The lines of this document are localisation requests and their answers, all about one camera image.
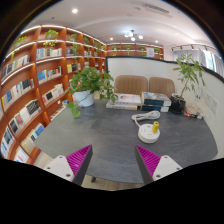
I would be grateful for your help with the small items by wall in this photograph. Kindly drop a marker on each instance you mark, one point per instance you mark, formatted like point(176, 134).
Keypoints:
point(192, 112)

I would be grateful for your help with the dark book stack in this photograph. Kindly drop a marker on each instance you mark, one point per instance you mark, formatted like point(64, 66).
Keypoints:
point(155, 101)

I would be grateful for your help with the green plant in white pot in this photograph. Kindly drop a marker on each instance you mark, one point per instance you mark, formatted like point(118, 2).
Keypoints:
point(90, 80)

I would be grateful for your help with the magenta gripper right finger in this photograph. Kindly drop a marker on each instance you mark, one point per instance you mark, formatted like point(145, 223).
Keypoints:
point(154, 167)

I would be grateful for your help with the white book stack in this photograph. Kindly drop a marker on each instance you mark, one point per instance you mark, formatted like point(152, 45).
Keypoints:
point(125, 101)

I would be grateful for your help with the yellow charger plug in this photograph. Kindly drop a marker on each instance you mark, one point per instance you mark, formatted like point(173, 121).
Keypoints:
point(155, 127)

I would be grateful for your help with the round white power strip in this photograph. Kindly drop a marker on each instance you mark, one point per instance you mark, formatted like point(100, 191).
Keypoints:
point(146, 135)

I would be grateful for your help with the orange wooden bookshelf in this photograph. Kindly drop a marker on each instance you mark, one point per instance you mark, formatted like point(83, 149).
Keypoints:
point(34, 77)

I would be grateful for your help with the right tan chair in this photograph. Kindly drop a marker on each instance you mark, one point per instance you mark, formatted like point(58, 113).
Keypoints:
point(161, 85)

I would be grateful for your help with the ceiling lamp cluster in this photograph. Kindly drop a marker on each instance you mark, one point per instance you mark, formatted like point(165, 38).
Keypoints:
point(133, 36)

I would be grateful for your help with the tall plant in black pot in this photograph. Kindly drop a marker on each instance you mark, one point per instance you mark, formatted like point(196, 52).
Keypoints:
point(190, 74)

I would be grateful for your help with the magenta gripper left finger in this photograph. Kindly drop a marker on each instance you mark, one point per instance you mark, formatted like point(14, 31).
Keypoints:
point(72, 167)

